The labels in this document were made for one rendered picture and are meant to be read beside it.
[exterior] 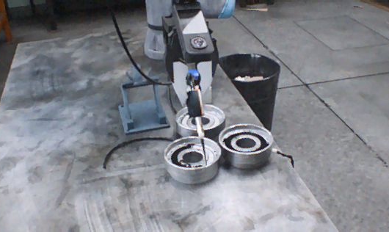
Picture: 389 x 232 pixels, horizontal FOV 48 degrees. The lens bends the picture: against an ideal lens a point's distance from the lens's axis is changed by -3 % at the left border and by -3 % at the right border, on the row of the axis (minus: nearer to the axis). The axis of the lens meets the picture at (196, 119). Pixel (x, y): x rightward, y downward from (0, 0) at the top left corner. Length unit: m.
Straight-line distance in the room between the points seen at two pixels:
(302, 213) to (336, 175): 1.44
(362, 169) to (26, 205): 1.73
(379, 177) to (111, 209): 1.64
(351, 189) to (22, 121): 1.50
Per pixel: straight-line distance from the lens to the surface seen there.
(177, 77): 0.78
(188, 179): 0.80
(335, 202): 2.04
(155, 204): 0.78
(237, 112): 1.03
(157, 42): 1.32
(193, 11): 0.74
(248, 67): 2.34
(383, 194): 2.14
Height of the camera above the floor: 1.32
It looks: 31 degrees down
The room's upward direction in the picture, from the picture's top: 2 degrees counter-clockwise
